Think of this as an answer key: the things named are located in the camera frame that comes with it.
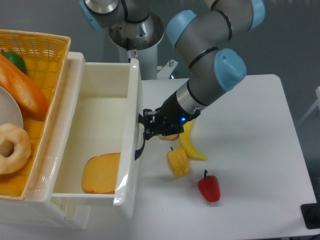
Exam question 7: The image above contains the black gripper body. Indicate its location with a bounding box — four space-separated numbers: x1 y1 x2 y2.
154 93 201 136

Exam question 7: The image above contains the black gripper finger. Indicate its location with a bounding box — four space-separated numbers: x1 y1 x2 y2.
138 108 160 125
144 125 161 141

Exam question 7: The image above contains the white top drawer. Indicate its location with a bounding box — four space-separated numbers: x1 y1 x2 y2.
52 59 143 218

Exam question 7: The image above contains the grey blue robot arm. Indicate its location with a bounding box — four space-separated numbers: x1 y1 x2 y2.
79 0 266 140

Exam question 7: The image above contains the white drawer cabinet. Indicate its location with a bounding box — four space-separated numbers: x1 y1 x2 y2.
0 51 91 229

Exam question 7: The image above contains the round knotted bread roll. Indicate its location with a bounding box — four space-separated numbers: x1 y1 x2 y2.
158 134 179 141

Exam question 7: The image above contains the yellow banana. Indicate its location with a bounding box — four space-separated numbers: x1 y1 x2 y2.
178 121 208 161

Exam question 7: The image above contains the yellow bell pepper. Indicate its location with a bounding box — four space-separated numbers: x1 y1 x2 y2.
166 147 190 178

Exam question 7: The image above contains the toast bread slice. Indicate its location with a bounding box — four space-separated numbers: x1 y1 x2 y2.
81 152 121 194

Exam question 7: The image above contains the red bell pepper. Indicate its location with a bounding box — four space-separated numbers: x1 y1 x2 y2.
197 169 221 203

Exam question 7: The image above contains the orange baguette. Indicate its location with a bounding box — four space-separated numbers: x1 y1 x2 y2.
0 55 49 121

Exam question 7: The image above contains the yellow wicker basket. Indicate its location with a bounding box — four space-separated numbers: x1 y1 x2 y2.
0 29 71 201

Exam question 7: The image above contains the beige bagel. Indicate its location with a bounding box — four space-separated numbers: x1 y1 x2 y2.
0 123 31 175

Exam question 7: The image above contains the beige plate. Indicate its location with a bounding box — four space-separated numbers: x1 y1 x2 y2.
0 87 24 128

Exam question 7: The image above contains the green pepper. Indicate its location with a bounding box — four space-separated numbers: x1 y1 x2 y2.
1 49 27 75

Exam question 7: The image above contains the black device at edge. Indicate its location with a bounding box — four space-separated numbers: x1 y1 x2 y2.
300 203 320 230

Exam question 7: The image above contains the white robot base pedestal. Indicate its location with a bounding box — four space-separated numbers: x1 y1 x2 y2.
108 12 178 80

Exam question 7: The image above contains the white chair frame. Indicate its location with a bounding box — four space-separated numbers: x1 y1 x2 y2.
297 86 320 126

